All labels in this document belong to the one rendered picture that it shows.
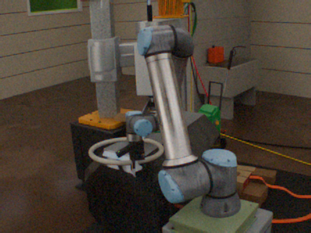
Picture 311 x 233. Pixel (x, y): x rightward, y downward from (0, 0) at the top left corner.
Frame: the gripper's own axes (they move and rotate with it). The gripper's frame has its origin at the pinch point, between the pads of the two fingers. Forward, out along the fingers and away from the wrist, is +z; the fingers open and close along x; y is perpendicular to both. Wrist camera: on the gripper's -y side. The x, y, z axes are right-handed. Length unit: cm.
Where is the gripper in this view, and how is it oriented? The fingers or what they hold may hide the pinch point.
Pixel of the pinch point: (132, 172)
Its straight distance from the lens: 206.9
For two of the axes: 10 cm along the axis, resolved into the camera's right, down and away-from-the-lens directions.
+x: -2.3, -2.4, 9.4
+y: 9.7, -0.8, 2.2
